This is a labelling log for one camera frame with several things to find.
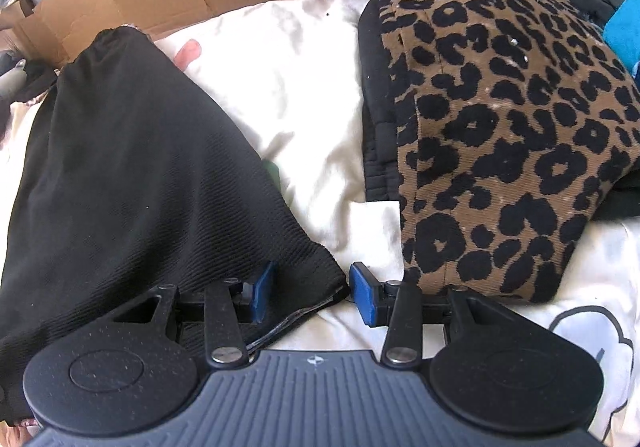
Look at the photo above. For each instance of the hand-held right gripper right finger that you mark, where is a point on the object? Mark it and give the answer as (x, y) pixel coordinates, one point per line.
(365, 294)

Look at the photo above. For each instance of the white cartoon-print bed sheet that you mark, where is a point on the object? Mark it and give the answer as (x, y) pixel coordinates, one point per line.
(300, 102)

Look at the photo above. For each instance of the leopard print garment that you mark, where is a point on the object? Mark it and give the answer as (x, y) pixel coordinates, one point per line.
(500, 127)

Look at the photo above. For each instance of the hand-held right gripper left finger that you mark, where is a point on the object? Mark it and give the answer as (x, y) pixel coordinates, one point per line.
(262, 294)

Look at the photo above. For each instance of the grey plush toy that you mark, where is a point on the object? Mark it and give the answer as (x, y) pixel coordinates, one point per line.
(10, 77)

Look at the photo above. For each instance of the teal sports jersey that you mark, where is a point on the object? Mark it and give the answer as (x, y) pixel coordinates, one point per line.
(625, 32)

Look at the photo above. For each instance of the black garment with bear-print lining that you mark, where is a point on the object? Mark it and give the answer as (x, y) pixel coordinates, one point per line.
(125, 177)

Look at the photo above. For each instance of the black cloth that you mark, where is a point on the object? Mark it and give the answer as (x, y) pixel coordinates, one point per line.
(40, 79)

